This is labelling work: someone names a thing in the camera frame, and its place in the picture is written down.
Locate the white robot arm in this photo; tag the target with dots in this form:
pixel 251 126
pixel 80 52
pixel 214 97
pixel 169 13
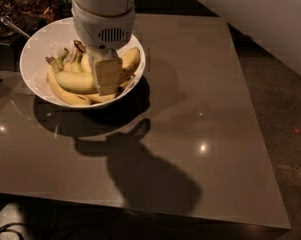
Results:
pixel 275 25

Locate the dark snack container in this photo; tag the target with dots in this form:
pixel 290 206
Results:
pixel 48 10

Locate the white bowl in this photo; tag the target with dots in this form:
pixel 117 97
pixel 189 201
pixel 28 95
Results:
pixel 68 55

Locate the metal spoon handle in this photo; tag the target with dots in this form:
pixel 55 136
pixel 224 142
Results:
pixel 7 22

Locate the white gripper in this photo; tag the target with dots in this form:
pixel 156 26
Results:
pixel 101 29

